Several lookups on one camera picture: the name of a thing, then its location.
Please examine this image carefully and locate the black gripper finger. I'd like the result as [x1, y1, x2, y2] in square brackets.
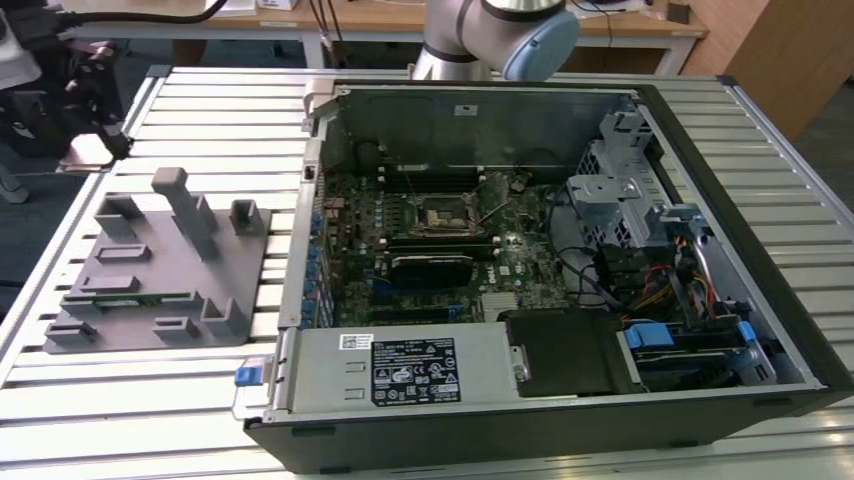
[89, 47, 133, 161]
[64, 57, 101, 132]

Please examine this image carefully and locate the silver CPU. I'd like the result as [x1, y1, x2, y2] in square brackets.
[57, 132, 116, 175]

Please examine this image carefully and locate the CPU socket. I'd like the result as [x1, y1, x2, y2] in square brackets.
[409, 192, 488, 236]

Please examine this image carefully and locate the black waste bin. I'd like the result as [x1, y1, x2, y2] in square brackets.
[0, 89, 78, 159]

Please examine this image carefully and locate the grey stand foot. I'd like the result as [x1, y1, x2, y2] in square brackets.
[0, 159, 32, 204]

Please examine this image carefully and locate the grey plastic parts rack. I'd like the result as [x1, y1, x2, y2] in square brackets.
[42, 167, 275, 356]

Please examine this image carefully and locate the wooden desk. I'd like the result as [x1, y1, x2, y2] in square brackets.
[52, 0, 710, 76]

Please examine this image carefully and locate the green RAM stick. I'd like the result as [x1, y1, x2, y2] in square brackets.
[92, 294, 165, 307]

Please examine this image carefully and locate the small black graphics card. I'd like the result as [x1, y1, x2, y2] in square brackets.
[389, 253, 479, 289]

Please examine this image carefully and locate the black expansion slot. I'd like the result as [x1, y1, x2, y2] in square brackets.
[369, 305, 461, 322]

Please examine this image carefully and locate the silver power supply unit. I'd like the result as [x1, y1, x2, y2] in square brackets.
[279, 322, 528, 416]

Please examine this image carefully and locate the green motherboard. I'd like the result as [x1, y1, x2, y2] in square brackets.
[319, 167, 602, 324]

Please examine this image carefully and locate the silver metal drive cage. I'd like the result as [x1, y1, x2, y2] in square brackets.
[564, 110, 672, 251]

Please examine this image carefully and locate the black open PC case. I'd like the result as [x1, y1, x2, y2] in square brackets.
[229, 74, 854, 476]

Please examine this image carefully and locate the hard disk in blue carrier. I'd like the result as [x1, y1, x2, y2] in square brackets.
[619, 319, 755, 394]

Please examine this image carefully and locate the wooden cabinet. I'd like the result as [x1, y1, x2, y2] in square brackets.
[679, 0, 854, 146]

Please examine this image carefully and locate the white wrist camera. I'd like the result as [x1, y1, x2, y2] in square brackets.
[0, 9, 45, 91]

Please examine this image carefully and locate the orange yellow wire bundle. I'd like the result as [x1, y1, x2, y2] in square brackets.
[623, 264, 726, 324]

